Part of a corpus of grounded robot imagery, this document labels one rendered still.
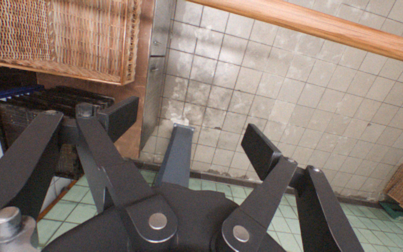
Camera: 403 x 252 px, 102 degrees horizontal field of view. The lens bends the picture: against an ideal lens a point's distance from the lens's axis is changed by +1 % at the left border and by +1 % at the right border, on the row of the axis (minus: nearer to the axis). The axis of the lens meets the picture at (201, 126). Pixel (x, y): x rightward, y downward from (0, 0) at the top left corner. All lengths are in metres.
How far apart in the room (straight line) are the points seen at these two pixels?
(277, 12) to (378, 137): 2.25
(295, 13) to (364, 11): 1.68
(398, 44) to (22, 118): 1.01
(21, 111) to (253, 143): 0.81
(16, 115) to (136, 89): 0.46
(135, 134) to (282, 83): 1.26
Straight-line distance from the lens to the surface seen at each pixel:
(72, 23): 1.06
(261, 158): 0.16
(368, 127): 2.32
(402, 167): 2.88
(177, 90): 1.51
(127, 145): 1.10
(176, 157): 1.12
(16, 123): 0.91
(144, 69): 0.93
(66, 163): 0.88
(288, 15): 0.30
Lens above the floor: 1.47
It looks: 67 degrees down
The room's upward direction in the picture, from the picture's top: 177 degrees clockwise
